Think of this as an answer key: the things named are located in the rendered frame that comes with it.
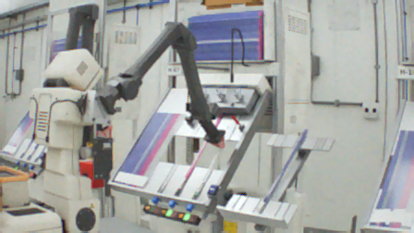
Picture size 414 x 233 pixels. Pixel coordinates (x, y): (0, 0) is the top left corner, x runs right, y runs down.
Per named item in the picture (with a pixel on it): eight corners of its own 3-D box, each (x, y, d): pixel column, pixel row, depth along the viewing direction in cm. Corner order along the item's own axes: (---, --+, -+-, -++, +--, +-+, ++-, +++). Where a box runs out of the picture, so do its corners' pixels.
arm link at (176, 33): (168, 14, 208) (187, 15, 203) (178, 38, 218) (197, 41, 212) (103, 85, 186) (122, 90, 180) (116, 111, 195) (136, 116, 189)
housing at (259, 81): (268, 104, 264) (257, 84, 256) (195, 101, 295) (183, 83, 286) (273, 92, 268) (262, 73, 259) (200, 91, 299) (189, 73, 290)
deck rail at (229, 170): (213, 213, 230) (207, 205, 226) (210, 212, 231) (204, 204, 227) (273, 96, 264) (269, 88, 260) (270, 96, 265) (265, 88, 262)
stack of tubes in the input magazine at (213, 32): (261, 59, 260) (260, 9, 259) (185, 61, 292) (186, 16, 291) (273, 61, 270) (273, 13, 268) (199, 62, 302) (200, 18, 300)
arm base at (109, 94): (84, 95, 180) (103, 95, 173) (98, 82, 185) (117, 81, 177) (94, 114, 185) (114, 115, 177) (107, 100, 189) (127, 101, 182)
